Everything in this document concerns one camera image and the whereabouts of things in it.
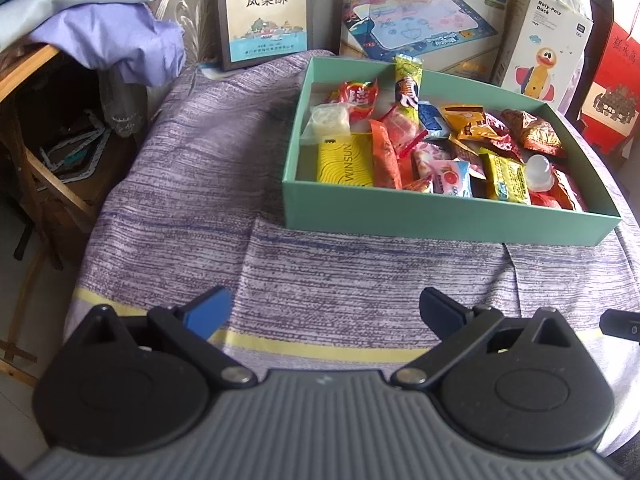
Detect long orange silver snack packet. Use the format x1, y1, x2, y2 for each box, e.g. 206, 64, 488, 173
529, 167, 588, 212

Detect pink blue vitamin candy packet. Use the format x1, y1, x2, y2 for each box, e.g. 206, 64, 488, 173
431, 160, 472, 198

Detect yellow printed snack packet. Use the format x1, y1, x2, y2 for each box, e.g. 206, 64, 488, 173
480, 148, 530, 205

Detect clear jelly cup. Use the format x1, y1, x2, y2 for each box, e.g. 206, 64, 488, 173
525, 154, 555, 193

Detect orange-red snack packet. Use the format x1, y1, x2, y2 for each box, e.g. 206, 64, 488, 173
369, 119, 414, 190

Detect yellow Winsun packet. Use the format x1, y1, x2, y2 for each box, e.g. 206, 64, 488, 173
316, 133, 373, 188

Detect orange noodle snack bag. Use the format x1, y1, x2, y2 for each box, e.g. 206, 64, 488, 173
501, 110, 566, 158

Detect blue white biscuit packet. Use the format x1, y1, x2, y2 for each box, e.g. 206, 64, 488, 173
418, 101, 451, 140

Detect yellow rabbit snack packet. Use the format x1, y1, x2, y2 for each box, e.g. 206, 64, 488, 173
439, 104, 500, 141

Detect clear packet white rice cake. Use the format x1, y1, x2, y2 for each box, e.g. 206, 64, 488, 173
300, 103, 350, 144

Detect red Skittles packet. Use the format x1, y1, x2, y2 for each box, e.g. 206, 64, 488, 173
326, 79, 380, 124

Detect yellow stick candy packet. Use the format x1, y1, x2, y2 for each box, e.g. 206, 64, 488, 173
394, 54, 423, 124

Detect pink patterned white packet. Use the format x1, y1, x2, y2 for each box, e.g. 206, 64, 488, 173
412, 142, 451, 178

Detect red foil snack packet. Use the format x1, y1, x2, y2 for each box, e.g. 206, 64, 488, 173
485, 113, 525, 164

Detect clear packet pink cake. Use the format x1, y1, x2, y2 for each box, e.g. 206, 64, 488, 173
382, 104, 428, 158

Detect mint green cardboard box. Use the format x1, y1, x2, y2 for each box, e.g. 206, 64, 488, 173
282, 56, 620, 246

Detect red paper gift bag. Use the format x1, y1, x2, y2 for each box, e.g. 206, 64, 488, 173
580, 23, 639, 155

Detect wooden chair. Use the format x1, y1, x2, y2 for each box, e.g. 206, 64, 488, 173
0, 41, 141, 376

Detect roly-poly duck toy box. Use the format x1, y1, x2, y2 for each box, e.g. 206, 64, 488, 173
491, 0, 592, 108

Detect water doodle mat box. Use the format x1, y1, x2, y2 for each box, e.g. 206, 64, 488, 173
340, 0, 509, 82

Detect pineapple cake gift box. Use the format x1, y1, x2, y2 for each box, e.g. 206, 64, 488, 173
216, 0, 310, 70

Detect folded purple and teal clothes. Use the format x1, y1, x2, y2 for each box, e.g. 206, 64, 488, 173
1, 0, 186, 87

